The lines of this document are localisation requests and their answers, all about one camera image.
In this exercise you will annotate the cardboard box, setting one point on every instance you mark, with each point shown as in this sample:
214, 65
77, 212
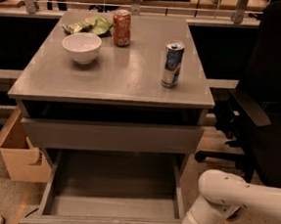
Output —
23, 161

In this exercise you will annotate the orange soda can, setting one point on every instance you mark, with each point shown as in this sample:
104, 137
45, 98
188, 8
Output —
121, 23

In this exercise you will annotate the grey top drawer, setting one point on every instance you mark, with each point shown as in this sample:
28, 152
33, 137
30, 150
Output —
112, 136

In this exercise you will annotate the black office chair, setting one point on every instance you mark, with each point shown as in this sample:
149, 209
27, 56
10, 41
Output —
250, 117

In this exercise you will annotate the silver blue energy drink can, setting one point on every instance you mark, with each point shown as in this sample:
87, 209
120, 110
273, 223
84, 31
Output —
172, 64

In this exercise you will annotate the grey drawer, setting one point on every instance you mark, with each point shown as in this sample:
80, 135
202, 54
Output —
112, 136
87, 187

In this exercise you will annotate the grey drawer cabinet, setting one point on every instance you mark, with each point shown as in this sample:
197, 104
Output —
123, 85

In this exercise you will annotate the white ceramic bowl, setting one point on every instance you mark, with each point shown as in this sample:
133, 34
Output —
82, 47

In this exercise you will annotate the green snack bag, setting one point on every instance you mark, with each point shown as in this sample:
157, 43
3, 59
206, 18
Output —
95, 25

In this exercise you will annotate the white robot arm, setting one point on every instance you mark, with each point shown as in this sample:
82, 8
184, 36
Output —
222, 193

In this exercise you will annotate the background wooden workbench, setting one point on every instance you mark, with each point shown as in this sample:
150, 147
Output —
201, 12

